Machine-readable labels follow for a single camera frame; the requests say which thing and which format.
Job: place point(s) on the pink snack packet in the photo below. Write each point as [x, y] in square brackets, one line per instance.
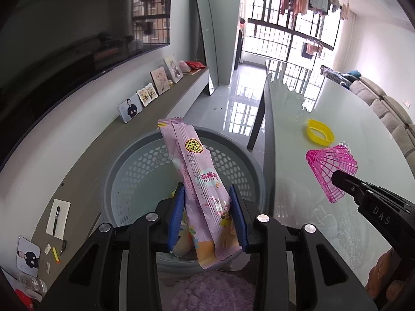
[197, 181]

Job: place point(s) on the clear plastic bottle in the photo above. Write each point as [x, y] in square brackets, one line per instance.
[32, 283]

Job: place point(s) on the ornate white photo frame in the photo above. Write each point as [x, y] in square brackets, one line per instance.
[147, 94]

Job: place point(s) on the grey perforated plastic basket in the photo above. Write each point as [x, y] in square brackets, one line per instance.
[142, 168]

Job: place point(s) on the barred balcony window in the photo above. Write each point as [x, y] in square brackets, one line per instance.
[275, 29]

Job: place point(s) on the clothes on low rack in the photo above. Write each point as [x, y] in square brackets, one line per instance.
[311, 49]

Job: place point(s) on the beige sofa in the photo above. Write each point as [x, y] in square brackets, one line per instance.
[389, 113]

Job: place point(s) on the red printed card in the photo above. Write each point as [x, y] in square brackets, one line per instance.
[24, 299]

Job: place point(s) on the white portrait photo frame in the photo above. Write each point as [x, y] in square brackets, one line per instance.
[174, 68]

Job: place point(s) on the person's right hand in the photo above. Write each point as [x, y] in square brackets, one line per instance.
[381, 275]

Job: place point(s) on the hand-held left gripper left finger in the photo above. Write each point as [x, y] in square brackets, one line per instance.
[176, 220]

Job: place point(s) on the rounded photo frame dark suit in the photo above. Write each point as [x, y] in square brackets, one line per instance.
[28, 254]

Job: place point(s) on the blue cloth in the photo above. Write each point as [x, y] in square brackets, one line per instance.
[354, 75]

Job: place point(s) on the tall black-framed mirror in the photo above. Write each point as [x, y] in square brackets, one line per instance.
[206, 39]

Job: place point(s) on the blue plaid bag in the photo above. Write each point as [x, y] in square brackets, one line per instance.
[332, 75]

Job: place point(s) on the photo frame man in suit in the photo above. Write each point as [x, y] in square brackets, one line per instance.
[130, 108]

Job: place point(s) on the pale portrait photo frame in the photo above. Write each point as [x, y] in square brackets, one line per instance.
[160, 80]

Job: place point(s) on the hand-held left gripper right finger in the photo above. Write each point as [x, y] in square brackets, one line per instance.
[240, 220]

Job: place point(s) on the red folded cloth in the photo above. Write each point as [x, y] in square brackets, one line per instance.
[196, 64]

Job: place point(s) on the small yellow marker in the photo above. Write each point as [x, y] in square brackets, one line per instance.
[56, 254]

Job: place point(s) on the purple fluffy cushion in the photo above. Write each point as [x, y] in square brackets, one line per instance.
[210, 291]

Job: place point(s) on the pink plastic mesh basket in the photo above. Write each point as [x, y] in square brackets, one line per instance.
[327, 162]

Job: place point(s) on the white paper sheet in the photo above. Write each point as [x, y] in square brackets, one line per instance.
[63, 213]

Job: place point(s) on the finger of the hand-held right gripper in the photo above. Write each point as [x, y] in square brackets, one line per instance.
[348, 183]

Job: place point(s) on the long grey television cabinet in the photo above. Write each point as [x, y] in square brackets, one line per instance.
[181, 94]

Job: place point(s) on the black pen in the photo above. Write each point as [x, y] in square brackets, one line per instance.
[56, 221]

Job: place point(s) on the dark table leg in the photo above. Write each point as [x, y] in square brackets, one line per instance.
[256, 129]

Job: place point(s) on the large black television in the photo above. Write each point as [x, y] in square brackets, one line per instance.
[64, 39]

